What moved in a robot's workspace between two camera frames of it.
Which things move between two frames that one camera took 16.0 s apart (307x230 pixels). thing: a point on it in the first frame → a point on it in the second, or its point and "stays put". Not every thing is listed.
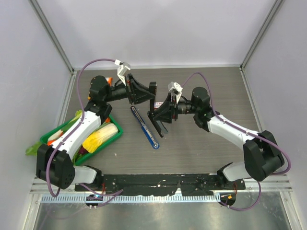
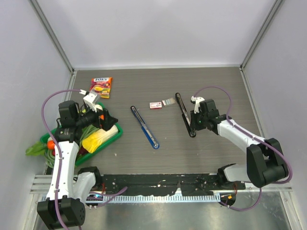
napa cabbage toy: x=99 y=136 stays put
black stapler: x=157 y=124 → x=185 y=117
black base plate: x=200 y=184 stays put
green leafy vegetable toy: x=32 y=150 stays put
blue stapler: x=153 y=141 stays put
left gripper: x=147 y=93 → x=105 y=123
